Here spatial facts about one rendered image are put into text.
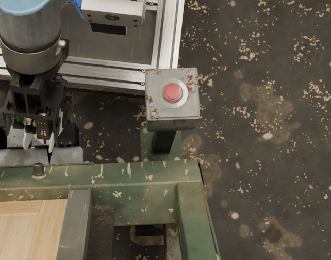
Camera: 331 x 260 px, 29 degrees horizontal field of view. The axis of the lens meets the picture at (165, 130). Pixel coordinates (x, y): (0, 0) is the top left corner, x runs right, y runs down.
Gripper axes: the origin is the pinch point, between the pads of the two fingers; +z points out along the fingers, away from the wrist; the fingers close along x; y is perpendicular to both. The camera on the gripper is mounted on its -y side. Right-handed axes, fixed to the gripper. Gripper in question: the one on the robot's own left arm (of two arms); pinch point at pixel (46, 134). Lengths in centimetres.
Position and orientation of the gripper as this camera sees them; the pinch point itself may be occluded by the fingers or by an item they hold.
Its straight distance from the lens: 101.9
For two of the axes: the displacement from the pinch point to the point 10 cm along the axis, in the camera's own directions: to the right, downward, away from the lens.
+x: 9.9, 1.3, 0.1
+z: -0.9, 5.9, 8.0
